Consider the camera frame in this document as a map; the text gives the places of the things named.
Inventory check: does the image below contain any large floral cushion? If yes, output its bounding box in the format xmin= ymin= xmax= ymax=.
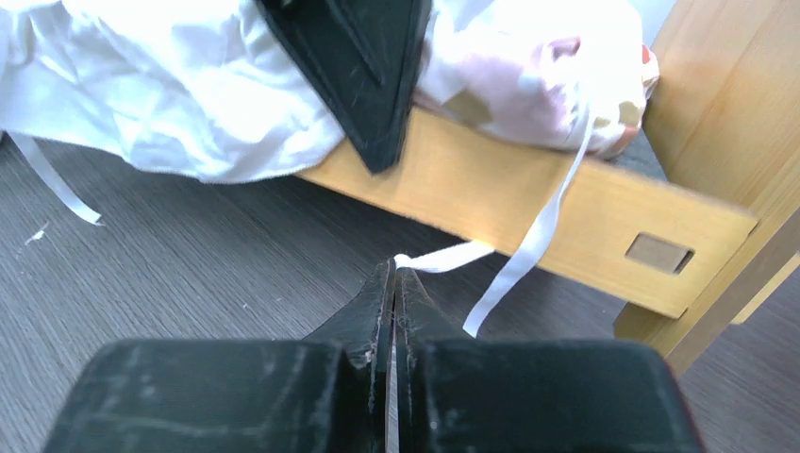
xmin=0 ymin=0 xmax=661 ymax=339

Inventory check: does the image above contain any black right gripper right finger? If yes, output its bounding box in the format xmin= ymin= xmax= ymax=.
xmin=394 ymin=269 xmax=706 ymax=452

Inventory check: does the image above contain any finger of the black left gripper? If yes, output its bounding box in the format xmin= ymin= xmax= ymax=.
xmin=257 ymin=0 xmax=431 ymax=174

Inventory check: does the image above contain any wooden pet bed frame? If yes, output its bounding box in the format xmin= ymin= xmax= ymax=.
xmin=302 ymin=1 xmax=799 ymax=373

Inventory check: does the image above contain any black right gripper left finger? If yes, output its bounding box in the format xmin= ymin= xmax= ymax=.
xmin=44 ymin=262 xmax=396 ymax=452

